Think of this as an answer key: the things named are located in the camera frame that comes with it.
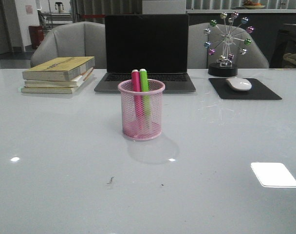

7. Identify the green highlighter pen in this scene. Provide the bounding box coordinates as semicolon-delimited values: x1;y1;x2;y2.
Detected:
139;68;152;130

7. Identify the pink highlighter pen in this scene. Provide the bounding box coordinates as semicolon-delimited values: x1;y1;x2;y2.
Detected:
131;69;144;131

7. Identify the pink mesh pen holder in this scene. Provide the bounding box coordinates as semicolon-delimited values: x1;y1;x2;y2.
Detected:
118;79;165;140

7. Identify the grey laptop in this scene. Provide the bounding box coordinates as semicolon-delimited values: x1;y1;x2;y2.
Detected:
94;14;196;93

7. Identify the middle white book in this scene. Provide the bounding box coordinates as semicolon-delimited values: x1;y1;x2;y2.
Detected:
24;68;93;88

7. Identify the black mouse pad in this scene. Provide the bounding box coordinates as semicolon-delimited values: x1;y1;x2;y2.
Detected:
209;78;282;100

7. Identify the grey armchair right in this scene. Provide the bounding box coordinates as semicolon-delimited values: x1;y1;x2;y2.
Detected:
187;22;269;69

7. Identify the grey armchair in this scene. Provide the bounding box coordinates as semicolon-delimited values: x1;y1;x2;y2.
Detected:
30;21;107;69
187;22;269;69

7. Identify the white computer mouse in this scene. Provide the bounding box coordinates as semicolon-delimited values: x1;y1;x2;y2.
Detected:
226;77;252;91

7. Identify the top yellow book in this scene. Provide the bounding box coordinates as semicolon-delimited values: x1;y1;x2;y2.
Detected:
22;57;95;81

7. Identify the yellow book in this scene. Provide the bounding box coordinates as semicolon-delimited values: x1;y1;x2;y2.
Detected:
22;57;95;81
20;74;92;94

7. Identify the grey armchair left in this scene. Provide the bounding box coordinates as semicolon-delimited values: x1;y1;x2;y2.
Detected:
30;21;107;69

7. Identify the ferris wheel desk ornament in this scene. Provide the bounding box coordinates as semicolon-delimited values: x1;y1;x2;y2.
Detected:
203;11;255;77

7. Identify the bottom yellow book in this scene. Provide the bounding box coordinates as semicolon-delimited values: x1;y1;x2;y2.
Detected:
20;74;92;94

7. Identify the red trash bin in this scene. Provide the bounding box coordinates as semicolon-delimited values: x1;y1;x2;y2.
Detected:
29;25;44;49

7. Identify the fruit bowl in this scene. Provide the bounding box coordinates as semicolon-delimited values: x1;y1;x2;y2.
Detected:
242;0;265;9

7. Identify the olive cushion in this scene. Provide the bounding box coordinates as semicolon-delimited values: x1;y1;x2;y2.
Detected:
283;53;296;66

